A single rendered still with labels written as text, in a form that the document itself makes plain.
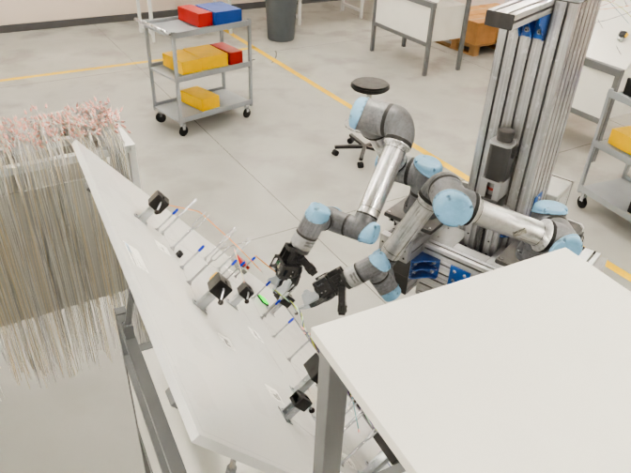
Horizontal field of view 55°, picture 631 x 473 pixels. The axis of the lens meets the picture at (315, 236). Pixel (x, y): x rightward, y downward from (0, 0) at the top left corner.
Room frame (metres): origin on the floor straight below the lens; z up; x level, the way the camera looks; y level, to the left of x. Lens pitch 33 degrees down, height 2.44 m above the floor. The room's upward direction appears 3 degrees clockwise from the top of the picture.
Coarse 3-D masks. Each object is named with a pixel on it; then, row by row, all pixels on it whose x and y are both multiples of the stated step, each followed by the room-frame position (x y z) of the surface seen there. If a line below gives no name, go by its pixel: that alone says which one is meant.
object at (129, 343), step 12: (120, 312) 1.64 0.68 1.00; (120, 324) 1.58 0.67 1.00; (120, 336) 1.62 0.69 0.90; (132, 336) 1.51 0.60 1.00; (132, 348) 1.46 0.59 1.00; (132, 360) 1.41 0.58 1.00; (144, 360) 1.41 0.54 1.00; (144, 372) 1.36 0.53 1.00; (144, 384) 1.31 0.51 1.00; (144, 396) 1.27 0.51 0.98; (156, 396) 1.26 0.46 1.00; (156, 408) 1.21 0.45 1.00; (156, 420) 1.17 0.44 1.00; (156, 432) 1.15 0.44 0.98; (168, 432) 1.13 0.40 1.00; (168, 444) 1.09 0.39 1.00; (168, 456) 1.05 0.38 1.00; (180, 456) 1.05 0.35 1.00; (168, 468) 1.04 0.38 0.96; (180, 468) 1.01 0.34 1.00
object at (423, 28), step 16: (384, 0) 8.25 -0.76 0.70; (400, 0) 7.98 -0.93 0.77; (416, 0) 7.69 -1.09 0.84; (432, 0) 7.54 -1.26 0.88; (448, 0) 7.96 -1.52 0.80; (384, 16) 8.23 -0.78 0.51; (400, 16) 7.95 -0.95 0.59; (416, 16) 7.69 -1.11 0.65; (432, 16) 7.42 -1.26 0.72; (448, 16) 7.62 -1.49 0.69; (464, 16) 7.74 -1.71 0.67; (400, 32) 7.90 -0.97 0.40; (416, 32) 7.66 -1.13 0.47; (432, 32) 7.44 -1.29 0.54; (448, 32) 7.64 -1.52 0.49; (464, 32) 7.72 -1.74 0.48
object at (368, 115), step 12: (360, 108) 1.96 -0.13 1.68; (372, 108) 1.94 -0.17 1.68; (384, 108) 1.93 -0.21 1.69; (360, 120) 1.94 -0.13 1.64; (372, 120) 1.92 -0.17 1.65; (384, 120) 1.90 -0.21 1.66; (372, 132) 1.93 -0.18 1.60; (372, 144) 2.06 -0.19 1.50; (384, 144) 2.03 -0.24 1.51; (408, 156) 2.22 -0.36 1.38; (396, 180) 2.18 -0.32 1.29
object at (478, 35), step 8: (472, 8) 9.20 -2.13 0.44; (480, 8) 9.22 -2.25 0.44; (488, 8) 9.25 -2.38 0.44; (472, 16) 8.74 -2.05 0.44; (480, 16) 8.76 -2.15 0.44; (472, 24) 8.45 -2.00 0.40; (480, 24) 8.38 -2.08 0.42; (472, 32) 8.43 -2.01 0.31; (480, 32) 8.39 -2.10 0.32; (488, 32) 8.48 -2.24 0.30; (496, 32) 8.56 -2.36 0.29; (456, 40) 8.64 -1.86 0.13; (472, 40) 8.40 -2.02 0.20; (480, 40) 8.41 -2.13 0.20; (488, 40) 8.50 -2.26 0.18; (496, 40) 8.58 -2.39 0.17; (456, 48) 8.65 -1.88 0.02; (472, 48) 8.38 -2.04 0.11
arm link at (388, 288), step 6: (390, 270) 1.75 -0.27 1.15; (390, 276) 1.70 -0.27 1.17; (372, 282) 1.68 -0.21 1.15; (378, 282) 1.67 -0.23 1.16; (384, 282) 1.67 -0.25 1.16; (390, 282) 1.68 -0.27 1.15; (396, 282) 1.71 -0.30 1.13; (378, 288) 1.67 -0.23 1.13; (384, 288) 1.67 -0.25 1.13; (390, 288) 1.67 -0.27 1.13; (396, 288) 1.69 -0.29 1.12; (384, 294) 1.67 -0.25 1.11; (390, 294) 1.67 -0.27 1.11; (396, 294) 1.68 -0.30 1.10; (390, 300) 1.67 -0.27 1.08
